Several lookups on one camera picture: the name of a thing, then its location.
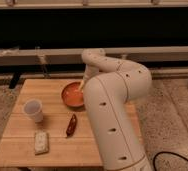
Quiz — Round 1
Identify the grey metal rail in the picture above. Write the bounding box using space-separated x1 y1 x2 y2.
0 46 188 66

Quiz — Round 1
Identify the black cable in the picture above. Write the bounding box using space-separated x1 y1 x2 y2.
152 151 188 171

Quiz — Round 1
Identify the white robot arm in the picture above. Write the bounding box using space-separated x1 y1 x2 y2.
81 49 152 171

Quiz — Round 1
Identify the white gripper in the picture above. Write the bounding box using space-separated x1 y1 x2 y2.
79 65 99 92

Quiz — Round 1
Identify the white rectangular sponge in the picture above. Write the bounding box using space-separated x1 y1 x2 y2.
34 131 49 155

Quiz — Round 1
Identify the wooden table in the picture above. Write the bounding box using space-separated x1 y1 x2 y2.
0 78 144 168

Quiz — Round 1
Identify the dark red chili pepper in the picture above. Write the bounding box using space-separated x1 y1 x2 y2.
66 114 77 137

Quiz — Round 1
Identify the orange ceramic bowl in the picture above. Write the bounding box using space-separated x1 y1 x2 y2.
61 82 84 107

